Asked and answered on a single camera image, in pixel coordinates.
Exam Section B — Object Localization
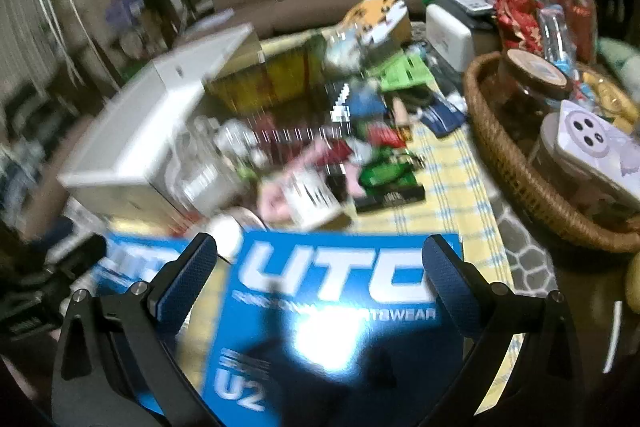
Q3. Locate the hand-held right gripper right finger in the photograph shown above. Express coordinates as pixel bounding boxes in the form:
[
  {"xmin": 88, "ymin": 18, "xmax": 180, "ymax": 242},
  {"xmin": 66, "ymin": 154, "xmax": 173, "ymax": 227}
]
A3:
[{"xmin": 422, "ymin": 234, "xmax": 586, "ymax": 427}]

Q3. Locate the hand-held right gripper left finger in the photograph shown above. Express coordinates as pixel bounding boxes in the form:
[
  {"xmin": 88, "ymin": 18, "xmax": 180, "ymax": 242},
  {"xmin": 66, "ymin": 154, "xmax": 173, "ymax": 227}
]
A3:
[{"xmin": 50, "ymin": 232, "xmax": 221, "ymax": 427}]

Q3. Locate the pink cloth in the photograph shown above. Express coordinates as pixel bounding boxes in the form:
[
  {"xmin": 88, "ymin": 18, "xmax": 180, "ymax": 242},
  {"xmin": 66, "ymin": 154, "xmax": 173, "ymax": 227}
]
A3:
[{"xmin": 257, "ymin": 142, "xmax": 363, "ymax": 220}]

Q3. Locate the white storage box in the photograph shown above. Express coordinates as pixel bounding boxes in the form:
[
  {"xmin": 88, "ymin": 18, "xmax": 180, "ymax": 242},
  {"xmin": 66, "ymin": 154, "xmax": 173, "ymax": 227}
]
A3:
[{"xmin": 59, "ymin": 23, "xmax": 262, "ymax": 228}]

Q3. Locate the instant noodle bowl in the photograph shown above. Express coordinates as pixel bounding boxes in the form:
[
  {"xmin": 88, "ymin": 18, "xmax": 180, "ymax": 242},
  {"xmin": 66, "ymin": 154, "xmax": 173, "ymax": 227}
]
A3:
[{"xmin": 205, "ymin": 39, "xmax": 326, "ymax": 108}]

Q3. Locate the blue printed box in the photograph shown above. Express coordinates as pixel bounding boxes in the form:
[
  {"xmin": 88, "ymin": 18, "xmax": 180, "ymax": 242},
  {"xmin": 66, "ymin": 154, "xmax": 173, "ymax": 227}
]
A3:
[
  {"xmin": 202, "ymin": 229, "xmax": 465, "ymax": 427},
  {"xmin": 94, "ymin": 232, "xmax": 232, "ymax": 413}
]

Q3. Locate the yellow checked tablecloth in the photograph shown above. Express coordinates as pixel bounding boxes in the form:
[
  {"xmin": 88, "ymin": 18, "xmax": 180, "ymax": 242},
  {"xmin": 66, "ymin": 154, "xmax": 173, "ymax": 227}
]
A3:
[{"xmin": 190, "ymin": 27, "xmax": 516, "ymax": 427}]

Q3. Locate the black small box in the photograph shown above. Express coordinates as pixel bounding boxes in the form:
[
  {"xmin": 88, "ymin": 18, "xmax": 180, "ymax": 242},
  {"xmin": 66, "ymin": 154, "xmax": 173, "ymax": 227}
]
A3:
[{"xmin": 355, "ymin": 186, "xmax": 427, "ymax": 214}]

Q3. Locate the wicker basket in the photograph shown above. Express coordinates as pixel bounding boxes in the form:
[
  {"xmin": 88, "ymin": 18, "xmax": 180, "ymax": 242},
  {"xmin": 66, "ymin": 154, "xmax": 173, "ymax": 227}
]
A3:
[{"xmin": 462, "ymin": 52, "xmax": 640, "ymax": 254}]

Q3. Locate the white printed card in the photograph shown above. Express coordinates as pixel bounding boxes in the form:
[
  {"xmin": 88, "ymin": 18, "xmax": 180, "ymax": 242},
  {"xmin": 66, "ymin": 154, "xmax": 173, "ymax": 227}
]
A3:
[{"xmin": 281, "ymin": 171, "xmax": 337, "ymax": 229}]

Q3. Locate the navy pouch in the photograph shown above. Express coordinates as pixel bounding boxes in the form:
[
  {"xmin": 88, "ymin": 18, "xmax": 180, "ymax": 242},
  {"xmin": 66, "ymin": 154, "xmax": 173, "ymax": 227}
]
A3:
[{"xmin": 420, "ymin": 99, "xmax": 468, "ymax": 138}]

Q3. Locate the cream tube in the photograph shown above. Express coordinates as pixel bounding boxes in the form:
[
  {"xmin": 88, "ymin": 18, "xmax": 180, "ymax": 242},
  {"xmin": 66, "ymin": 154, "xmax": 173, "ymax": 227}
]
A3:
[{"xmin": 392, "ymin": 99, "xmax": 414, "ymax": 130}]

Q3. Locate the blue packet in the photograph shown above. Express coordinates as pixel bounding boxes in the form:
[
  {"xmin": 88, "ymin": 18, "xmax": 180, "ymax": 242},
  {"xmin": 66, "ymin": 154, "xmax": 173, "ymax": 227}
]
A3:
[{"xmin": 350, "ymin": 89, "xmax": 388, "ymax": 118}]

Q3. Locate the white tin with button print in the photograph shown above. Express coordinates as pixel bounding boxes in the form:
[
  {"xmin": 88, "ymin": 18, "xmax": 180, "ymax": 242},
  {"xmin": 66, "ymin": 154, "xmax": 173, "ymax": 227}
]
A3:
[{"xmin": 557, "ymin": 99, "xmax": 640, "ymax": 208}]

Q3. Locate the green card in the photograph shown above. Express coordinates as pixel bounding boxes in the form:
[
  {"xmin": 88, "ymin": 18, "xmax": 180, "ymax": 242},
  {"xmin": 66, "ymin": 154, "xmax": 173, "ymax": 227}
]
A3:
[{"xmin": 379, "ymin": 57, "xmax": 434, "ymax": 94}]

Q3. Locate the jar with brown lid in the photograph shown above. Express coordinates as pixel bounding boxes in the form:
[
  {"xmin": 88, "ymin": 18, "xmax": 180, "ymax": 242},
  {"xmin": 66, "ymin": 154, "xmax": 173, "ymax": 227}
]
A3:
[{"xmin": 497, "ymin": 49, "xmax": 576, "ymax": 128}]

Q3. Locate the white plastic case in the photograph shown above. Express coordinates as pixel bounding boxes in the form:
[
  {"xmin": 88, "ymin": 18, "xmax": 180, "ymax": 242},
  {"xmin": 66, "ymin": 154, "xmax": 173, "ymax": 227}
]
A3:
[{"xmin": 425, "ymin": 4, "xmax": 482, "ymax": 70}]

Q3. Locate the white metal rack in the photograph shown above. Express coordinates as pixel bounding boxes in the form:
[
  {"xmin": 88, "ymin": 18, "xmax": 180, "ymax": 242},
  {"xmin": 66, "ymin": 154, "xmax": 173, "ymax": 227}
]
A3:
[{"xmin": 22, "ymin": 0, "xmax": 108, "ymax": 78}]

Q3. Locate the red snack packet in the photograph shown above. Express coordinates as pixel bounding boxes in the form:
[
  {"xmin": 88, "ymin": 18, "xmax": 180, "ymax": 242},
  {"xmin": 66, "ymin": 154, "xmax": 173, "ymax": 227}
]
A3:
[{"xmin": 492, "ymin": 0, "xmax": 546, "ymax": 52}]

